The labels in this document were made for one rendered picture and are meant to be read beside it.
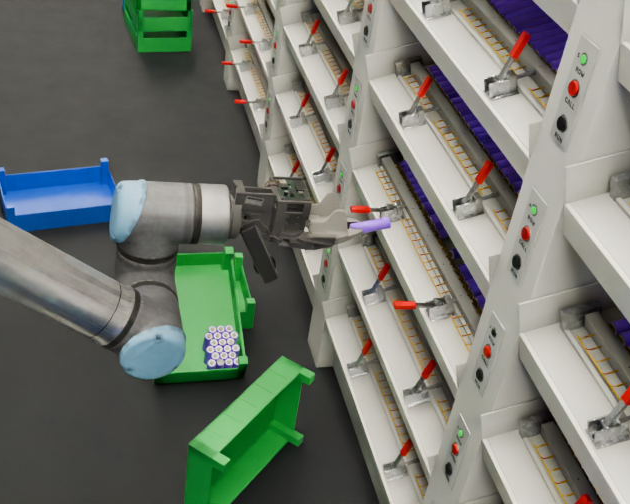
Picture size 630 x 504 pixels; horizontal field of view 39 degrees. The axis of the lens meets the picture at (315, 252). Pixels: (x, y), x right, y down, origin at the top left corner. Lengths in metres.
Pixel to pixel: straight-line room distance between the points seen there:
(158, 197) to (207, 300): 0.85
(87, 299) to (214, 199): 0.24
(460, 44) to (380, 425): 0.77
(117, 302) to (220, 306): 0.91
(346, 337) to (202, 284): 0.40
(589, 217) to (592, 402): 0.21
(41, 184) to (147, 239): 1.35
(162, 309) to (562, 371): 0.54
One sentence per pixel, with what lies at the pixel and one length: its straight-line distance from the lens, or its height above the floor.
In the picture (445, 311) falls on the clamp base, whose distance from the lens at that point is 1.44.
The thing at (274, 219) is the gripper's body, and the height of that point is 0.69.
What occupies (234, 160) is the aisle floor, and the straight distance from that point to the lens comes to 2.82.
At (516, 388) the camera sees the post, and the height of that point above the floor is 0.63.
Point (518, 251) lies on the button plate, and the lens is 1.14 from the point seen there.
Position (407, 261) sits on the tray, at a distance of 1.55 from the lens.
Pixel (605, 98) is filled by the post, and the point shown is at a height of 1.05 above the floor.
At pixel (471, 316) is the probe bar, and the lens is 1.41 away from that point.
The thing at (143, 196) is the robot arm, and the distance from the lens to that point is 1.30.
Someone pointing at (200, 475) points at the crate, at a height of 0.14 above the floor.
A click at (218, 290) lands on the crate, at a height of 0.09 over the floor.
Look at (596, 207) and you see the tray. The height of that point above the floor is 0.93.
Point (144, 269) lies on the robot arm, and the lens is 1.34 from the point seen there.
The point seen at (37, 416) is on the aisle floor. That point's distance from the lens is 1.98.
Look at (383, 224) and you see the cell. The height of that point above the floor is 0.66.
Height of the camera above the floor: 1.43
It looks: 36 degrees down
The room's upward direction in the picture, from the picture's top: 9 degrees clockwise
